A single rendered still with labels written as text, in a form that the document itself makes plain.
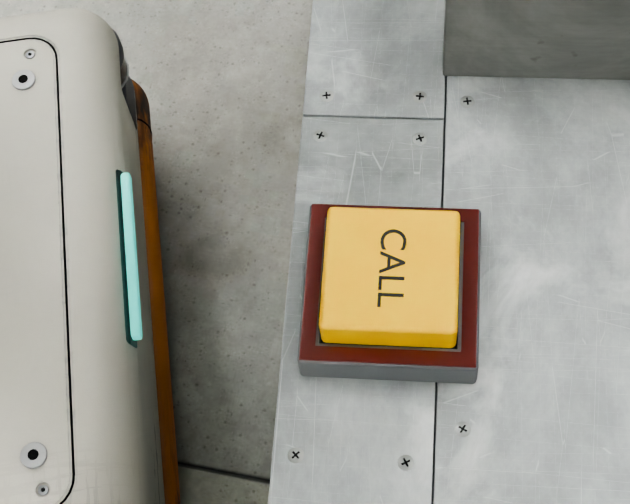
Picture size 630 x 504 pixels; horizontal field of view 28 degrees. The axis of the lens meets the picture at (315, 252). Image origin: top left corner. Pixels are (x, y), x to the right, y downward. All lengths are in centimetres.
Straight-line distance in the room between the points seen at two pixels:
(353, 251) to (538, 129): 13
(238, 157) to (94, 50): 29
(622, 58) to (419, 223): 14
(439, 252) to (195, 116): 106
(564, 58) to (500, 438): 19
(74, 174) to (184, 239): 29
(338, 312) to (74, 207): 72
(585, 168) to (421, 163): 8
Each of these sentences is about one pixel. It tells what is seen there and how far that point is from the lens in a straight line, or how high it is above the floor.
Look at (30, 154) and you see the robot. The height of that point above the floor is 28.
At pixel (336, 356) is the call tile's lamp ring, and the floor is 82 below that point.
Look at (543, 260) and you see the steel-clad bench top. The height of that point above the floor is 80.
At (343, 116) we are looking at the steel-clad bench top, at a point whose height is 80.
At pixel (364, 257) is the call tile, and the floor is 84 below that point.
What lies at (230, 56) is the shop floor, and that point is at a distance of 164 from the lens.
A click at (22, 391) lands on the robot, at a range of 117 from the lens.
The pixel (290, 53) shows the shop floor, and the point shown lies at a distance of 164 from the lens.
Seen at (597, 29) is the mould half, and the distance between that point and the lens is 62.
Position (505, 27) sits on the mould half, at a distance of 61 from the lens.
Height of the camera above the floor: 134
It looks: 64 degrees down
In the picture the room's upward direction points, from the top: 9 degrees counter-clockwise
